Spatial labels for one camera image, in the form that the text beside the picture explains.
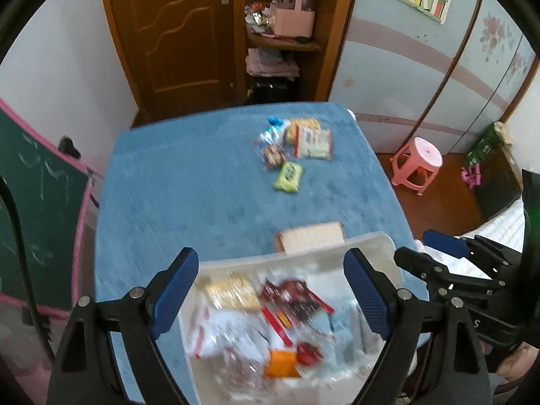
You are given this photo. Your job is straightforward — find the stack of folded cloths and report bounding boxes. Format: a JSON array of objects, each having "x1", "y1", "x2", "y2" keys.
[{"x1": 245, "y1": 46, "x2": 301, "y2": 80}]

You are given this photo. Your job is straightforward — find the person's right hand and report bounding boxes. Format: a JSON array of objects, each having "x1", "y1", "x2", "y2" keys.
[{"x1": 494, "y1": 340, "x2": 540, "y2": 389}]

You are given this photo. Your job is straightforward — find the wooden corner shelf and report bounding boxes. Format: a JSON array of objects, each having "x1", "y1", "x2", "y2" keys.
[{"x1": 234, "y1": 0, "x2": 364, "y2": 107}]

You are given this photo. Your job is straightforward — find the beige cracker packet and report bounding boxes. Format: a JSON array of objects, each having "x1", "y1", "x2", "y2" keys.
[{"x1": 274, "y1": 220, "x2": 345, "y2": 254}]

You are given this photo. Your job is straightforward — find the white red snack packet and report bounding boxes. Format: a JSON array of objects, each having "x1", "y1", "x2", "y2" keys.
[{"x1": 188, "y1": 304, "x2": 271, "y2": 359}]

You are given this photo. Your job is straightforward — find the brown label snack packet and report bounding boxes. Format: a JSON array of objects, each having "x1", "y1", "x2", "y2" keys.
[{"x1": 294, "y1": 126, "x2": 335, "y2": 161}]

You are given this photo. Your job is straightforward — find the large pale blue packet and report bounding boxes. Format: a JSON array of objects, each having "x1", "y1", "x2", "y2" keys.
[{"x1": 304, "y1": 297, "x2": 385, "y2": 382}]

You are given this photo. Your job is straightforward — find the black cable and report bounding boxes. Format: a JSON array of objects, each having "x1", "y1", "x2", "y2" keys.
[{"x1": 0, "y1": 176, "x2": 57, "y2": 361}]

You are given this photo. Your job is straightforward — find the green chalkboard easel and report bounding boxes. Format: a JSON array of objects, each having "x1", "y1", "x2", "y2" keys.
[{"x1": 0, "y1": 99, "x2": 105, "y2": 317}]

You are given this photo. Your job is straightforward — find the blue tablecloth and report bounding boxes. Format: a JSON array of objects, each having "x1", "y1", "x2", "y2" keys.
[{"x1": 93, "y1": 102, "x2": 431, "y2": 405}]

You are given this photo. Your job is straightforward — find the green snack packet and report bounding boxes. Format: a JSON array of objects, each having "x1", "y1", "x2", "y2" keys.
[{"x1": 273, "y1": 161, "x2": 306, "y2": 194}]

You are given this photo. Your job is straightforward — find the white plastic tray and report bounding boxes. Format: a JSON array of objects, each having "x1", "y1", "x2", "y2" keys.
[{"x1": 177, "y1": 231, "x2": 419, "y2": 405}]

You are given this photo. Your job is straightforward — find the flowered wardrobe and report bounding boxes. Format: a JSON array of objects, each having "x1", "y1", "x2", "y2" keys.
[{"x1": 328, "y1": 0, "x2": 540, "y2": 167}]

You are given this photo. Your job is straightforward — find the pink toy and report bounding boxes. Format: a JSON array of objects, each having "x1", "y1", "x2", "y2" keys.
[{"x1": 461, "y1": 165, "x2": 482, "y2": 188}]

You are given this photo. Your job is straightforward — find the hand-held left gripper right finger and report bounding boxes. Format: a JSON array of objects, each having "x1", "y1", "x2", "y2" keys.
[{"x1": 343, "y1": 248, "x2": 492, "y2": 405}]

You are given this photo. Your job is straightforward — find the pile of foil packets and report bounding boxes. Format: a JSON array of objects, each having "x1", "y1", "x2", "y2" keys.
[{"x1": 245, "y1": 2, "x2": 277, "y2": 35}]

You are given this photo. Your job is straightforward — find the wooden door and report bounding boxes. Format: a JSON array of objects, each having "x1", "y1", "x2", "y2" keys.
[{"x1": 98, "y1": 0, "x2": 238, "y2": 124}]

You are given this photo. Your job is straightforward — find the green box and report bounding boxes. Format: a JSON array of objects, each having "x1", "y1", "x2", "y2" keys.
[{"x1": 465, "y1": 121, "x2": 508, "y2": 168}]

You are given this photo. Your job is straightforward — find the dark wooden cabinet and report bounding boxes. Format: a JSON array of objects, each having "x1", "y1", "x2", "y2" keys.
[{"x1": 471, "y1": 147, "x2": 527, "y2": 223}]

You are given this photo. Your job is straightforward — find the black bag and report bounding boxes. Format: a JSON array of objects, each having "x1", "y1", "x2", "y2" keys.
[{"x1": 246, "y1": 76, "x2": 300, "y2": 106}]

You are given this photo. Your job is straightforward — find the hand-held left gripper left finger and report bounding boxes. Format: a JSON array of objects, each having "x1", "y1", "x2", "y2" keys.
[{"x1": 46, "y1": 247, "x2": 200, "y2": 405}]

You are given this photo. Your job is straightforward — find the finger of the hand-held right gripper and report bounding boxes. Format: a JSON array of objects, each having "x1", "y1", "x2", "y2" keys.
[
  {"x1": 393, "y1": 247, "x2": 513, "y2": 304},
  {"x1": 423, "y1": 230, "x2": 524, "y2": 281}
]

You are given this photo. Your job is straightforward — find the yellow noodle packet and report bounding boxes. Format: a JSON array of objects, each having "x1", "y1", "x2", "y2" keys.
[{"x1": 206, "y1": 272, "x2": 263, "y2": 311}]

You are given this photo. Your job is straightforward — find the yellow biscuit packet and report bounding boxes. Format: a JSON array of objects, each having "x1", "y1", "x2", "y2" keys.
[{"x1": 283, "y1": 118, "x2": 322, "y2": 146}]

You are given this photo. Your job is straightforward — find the clear packet of brown cakes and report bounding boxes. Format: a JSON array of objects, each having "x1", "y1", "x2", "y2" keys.
[{"x1": 198, "y1": 352, "x2": 271, "y2": 393}]

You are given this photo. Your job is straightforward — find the pink basket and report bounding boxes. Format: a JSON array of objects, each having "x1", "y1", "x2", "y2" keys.
[{"x1": 272, "y1": 0, "x2": 316, "y2": 38}]

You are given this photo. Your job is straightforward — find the white orange tube packet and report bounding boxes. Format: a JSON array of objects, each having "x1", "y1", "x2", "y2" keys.
[{"x1": 261, "y1": 307, "x2": 303, "y2": 379}]

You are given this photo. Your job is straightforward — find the pink plastic stool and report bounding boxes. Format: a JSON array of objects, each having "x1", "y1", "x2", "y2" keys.
[{"x1": 390, "y1": 137, "x2": 444, "y2": 197}]

